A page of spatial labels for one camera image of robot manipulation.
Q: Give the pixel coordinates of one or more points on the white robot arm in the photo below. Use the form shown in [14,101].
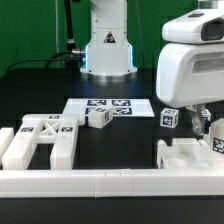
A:
[108,55]

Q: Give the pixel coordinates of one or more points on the white tagged chair nut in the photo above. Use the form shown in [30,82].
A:
[169,118]

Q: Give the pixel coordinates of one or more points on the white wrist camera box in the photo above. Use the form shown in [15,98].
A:
[196,27]

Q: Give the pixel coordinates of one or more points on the white U-shaped fence frame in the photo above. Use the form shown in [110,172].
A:
[112,183]

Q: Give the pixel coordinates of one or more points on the white chair back frame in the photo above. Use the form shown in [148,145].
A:
[60,130]

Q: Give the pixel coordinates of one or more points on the white marker base sheet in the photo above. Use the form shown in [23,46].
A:
[122,107]

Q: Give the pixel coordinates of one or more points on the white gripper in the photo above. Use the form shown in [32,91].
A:
[191,75]

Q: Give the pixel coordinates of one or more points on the white chair seat plate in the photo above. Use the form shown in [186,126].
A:
[182,153]

